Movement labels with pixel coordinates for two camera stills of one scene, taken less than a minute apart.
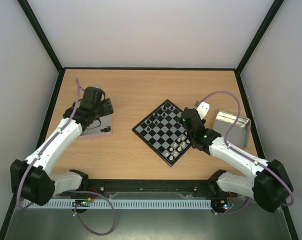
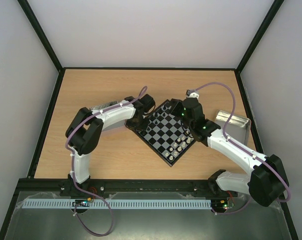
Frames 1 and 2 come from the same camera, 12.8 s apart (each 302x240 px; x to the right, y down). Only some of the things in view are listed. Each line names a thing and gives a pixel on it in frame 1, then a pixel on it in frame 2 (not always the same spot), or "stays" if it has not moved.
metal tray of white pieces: x=238 y=135 stays
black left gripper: x=109 y=109 to x=130 y=125
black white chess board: x=162 y=131 stays
